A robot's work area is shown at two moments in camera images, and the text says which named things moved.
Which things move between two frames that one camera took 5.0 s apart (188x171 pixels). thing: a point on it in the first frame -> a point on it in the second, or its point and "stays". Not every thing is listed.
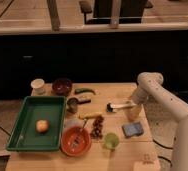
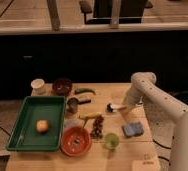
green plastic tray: x=24 y=135 stays
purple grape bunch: x=97 y=127 stays
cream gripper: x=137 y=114 -> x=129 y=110
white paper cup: x=38 y=86 stays
